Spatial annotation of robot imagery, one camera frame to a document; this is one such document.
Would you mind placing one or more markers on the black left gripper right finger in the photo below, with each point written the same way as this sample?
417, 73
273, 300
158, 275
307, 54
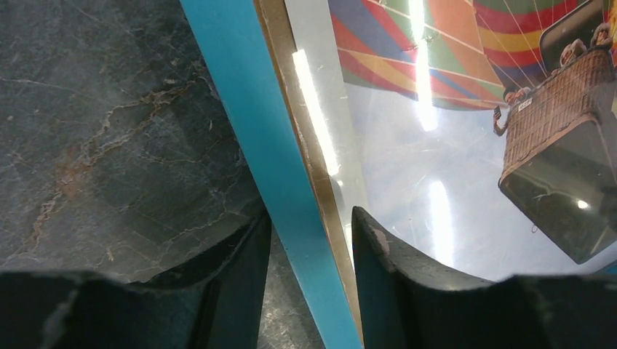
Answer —
409, 300

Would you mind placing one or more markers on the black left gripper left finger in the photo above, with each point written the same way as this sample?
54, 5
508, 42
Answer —
213, 300

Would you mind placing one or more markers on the sky and sun photo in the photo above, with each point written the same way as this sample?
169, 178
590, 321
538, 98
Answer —
482, 133

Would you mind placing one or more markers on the blue wooden picture frame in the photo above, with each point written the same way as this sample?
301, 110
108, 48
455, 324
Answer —
235, 41

